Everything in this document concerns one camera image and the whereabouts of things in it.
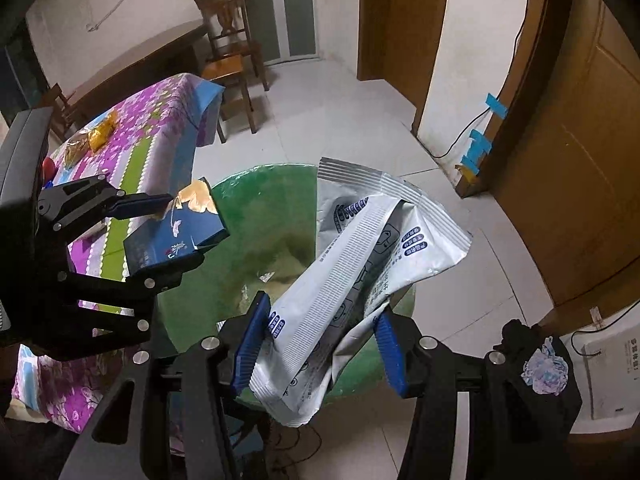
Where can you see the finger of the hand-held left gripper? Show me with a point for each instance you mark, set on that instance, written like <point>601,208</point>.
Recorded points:
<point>165,272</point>
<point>135,205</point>

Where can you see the red apple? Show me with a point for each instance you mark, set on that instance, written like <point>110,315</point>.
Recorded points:
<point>48,167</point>

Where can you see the dark wooden dining table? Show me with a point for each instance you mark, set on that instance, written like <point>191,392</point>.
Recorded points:
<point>140,60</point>

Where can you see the frosted glass double door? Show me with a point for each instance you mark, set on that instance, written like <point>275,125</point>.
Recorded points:
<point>295,10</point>

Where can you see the black bag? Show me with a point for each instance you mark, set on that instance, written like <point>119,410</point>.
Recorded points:
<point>515,337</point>

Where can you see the green lined trash bin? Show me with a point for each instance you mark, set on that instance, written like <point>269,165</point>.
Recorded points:
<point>270,210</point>

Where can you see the white box appliance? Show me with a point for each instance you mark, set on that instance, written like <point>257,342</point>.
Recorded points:
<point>610,370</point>

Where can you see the brown panelled wooden door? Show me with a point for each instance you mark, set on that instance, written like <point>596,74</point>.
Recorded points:
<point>575,135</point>

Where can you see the bun in clear wrapper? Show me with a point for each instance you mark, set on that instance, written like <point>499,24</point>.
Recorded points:
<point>75,149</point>

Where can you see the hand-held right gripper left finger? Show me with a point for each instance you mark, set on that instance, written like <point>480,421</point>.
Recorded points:
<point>250,345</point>

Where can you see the wooden chair with carved back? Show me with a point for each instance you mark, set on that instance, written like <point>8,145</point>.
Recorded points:
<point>225,15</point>

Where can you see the small dark wooden chair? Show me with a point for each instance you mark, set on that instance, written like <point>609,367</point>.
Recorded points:
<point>60,105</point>

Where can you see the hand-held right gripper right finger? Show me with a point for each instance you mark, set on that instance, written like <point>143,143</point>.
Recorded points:
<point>392,355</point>

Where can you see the silver foil packet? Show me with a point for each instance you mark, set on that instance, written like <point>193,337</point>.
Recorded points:
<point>325,310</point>

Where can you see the golden snack packet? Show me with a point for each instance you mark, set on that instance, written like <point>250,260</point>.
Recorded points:
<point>102,132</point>

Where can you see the blue tape piece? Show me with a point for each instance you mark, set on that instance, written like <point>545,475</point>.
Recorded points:
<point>496,105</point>
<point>480,142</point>
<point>471,164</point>

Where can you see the dark window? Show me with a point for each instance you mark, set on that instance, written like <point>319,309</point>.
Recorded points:
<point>20,85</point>

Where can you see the wooden chair with orange seat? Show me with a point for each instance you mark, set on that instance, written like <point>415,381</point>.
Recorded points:
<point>227,67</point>

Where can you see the crumpled bluish tissue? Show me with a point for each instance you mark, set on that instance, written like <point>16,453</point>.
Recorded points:
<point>545,370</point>

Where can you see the dark blue gold box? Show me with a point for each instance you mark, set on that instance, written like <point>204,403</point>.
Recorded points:
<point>170,240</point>

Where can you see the floral striped tablecloth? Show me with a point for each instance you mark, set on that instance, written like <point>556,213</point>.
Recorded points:
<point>150,125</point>

